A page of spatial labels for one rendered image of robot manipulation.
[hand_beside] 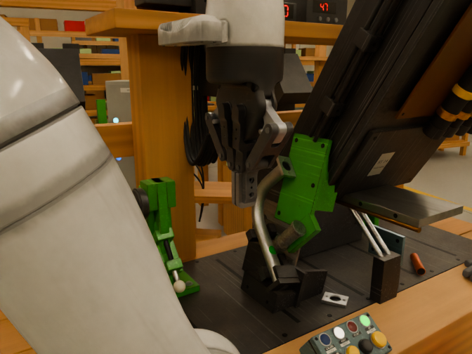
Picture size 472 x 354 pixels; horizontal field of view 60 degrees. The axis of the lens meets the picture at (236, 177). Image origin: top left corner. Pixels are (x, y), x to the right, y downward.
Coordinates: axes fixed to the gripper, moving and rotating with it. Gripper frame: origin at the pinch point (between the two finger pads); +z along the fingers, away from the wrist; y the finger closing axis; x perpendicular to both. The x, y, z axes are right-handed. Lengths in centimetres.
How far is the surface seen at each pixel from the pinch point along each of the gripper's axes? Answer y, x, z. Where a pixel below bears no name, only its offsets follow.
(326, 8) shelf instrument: 56, -65, -28
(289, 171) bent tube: 36, -36, 11
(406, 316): 12, -50, 40
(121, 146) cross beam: 74, -10, 8
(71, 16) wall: 1021, -201, -127
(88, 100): 722, -153, 44
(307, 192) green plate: 30, -37, 14
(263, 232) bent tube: 39, -31, 26
